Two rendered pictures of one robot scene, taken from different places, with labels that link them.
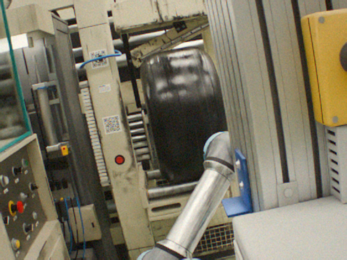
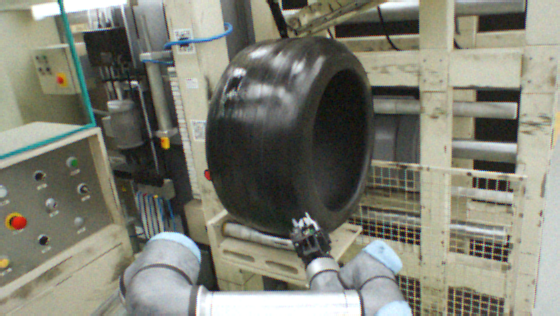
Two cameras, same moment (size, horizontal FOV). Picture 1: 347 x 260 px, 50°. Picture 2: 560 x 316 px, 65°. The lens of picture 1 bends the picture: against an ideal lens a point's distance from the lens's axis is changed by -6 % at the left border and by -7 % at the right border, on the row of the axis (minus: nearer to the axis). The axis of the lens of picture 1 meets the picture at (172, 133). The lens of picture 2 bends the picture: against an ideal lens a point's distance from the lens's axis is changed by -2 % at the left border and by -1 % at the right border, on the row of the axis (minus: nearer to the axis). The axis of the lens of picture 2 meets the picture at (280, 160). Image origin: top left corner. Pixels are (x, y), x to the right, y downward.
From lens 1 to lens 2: 109 cm
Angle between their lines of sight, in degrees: 37
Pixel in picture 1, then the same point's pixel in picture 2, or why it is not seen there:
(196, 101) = (248, 144)
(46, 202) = (112, 204)
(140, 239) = (229, 273)
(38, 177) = (103, 176)
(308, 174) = not seen: outside the picture
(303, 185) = not seen: outside the picture
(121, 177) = (210, 196)
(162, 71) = (228, 84)
